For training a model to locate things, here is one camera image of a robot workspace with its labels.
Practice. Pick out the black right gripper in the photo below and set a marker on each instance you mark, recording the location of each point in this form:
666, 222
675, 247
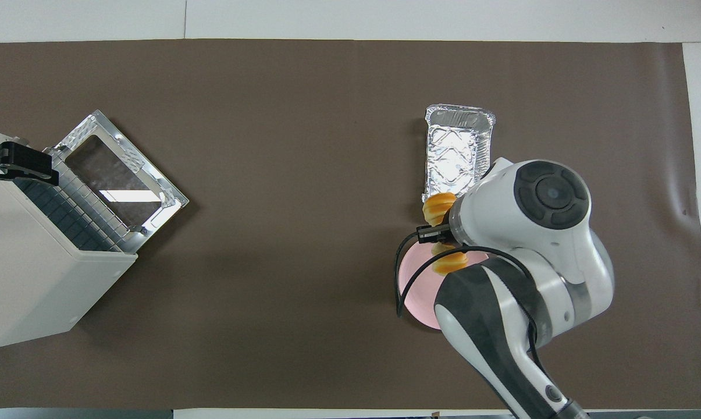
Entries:
434, 235

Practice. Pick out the yellow ridged bread loaf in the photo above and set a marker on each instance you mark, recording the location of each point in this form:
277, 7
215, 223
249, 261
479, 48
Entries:
438, 206

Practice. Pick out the aluminium foil tray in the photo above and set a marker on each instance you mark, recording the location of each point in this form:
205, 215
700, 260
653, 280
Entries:
455, 151

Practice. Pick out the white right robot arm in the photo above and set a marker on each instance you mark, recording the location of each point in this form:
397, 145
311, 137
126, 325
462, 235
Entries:
530, 244

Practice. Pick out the metal oven rack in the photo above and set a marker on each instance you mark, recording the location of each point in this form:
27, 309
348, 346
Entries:
77, 215

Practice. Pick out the cream toaster oven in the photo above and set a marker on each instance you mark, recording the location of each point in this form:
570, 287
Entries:
30, 273

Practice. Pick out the glass oven door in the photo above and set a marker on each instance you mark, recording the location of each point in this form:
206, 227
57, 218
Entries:
117, 174

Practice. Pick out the pink round plate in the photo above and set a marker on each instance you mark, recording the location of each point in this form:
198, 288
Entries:
417, 291

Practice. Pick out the brown table mat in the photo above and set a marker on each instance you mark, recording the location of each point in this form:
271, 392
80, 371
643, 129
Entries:
269, 87

